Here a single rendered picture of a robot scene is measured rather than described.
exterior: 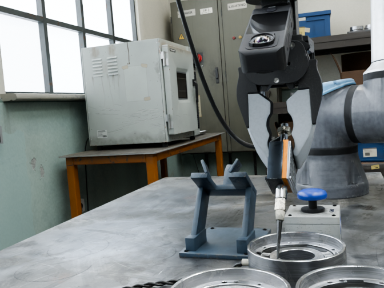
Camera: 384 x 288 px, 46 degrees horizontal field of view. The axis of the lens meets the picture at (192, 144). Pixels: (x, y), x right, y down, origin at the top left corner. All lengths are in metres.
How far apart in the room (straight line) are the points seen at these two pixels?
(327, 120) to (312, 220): 0.35
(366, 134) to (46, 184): 2.13
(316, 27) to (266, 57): 3.55
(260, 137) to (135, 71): 2.26
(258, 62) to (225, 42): 3.91
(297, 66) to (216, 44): 3.87
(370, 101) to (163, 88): 1.91
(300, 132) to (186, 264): 0.22
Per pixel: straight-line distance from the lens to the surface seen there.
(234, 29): 4.35
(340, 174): 0.93
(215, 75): 4.34
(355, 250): 0.63
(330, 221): 0.61
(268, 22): 0.50
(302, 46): 0.52
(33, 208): 2.67
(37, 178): 2.69
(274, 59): 0.44
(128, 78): 2.77
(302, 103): 0.52
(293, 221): 0.62
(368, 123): 0.89
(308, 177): 0.96
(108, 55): 2.85
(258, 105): 0.53
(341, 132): 0.92
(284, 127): 0.54
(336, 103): 0.92
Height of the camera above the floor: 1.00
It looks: 4 degrees down
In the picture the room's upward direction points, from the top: 4 degrees counter-clockwise
